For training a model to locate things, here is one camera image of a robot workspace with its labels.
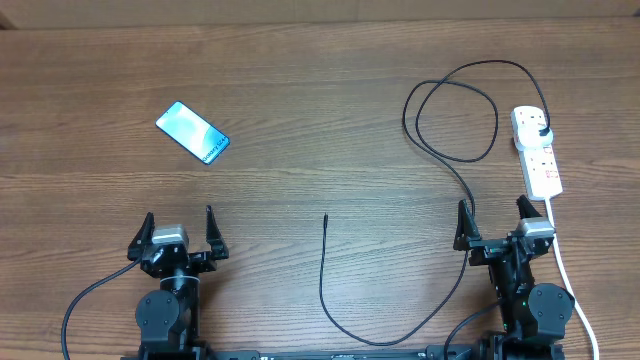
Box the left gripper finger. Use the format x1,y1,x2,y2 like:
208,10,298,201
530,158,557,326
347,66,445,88
205,205,229,260
127,212,155,261

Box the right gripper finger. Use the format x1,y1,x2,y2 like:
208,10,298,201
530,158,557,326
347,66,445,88
516,195,541,219
453,200,481,251

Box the Samsung Galaxy smartphone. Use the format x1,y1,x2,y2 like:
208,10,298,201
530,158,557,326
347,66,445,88
155,101,231,165

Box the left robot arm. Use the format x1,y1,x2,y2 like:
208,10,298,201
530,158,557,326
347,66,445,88
127,206,229,359

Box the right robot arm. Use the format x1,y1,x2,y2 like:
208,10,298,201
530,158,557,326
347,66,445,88
443,195,575,360

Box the white charger plug adapter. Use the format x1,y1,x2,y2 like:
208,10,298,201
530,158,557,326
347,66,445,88
514,122,554,151

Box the white power strip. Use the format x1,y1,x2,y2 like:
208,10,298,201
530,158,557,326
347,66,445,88
510,106,563,201

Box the white power strip cord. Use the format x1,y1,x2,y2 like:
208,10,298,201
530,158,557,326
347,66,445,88
543,197,601,360

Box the black USB charging cable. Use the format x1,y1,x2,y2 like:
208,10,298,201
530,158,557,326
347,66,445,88
318,59,552,348

